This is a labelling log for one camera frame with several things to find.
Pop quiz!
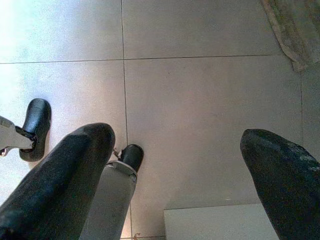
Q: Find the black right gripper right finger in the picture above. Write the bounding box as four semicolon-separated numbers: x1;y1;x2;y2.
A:
239;128;320;240

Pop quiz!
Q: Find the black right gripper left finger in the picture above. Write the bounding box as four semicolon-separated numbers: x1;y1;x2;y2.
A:
0;122;117;240

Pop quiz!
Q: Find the silver robot right leg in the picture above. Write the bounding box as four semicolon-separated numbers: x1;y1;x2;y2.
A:
79;159;139;240

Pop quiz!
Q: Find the black robot left foot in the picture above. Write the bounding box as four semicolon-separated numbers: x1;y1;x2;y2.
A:
19;98;52;163

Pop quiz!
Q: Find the black robot foot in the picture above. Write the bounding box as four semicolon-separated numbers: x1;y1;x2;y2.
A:
116;143;145;174
19;98;52;163

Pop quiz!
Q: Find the white box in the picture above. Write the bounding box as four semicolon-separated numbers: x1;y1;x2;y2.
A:
163;202;280;240

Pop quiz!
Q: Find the black robot right foot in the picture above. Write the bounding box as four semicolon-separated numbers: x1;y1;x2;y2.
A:
116;143;145;174

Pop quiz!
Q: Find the grey-green floor rug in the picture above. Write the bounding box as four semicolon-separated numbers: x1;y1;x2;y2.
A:
259;0;320;73

